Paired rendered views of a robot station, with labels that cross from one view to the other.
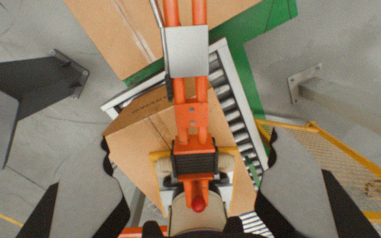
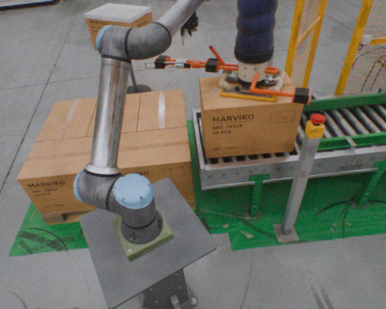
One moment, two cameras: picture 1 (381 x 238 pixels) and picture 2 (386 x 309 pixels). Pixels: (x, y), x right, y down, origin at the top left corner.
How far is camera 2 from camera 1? 1.88 m
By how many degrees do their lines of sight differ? 62
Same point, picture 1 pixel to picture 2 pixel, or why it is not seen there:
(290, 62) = not seen: hidden behind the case
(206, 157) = (212, 61)
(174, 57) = (181, 61)
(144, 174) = (234, 101)
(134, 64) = (184, 151)
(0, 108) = (165, 190)
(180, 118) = (195, 63)
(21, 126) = not seen: outside the picture
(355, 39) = not seen: hidden behind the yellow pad
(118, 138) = (206, 102)
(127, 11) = (157, 143)
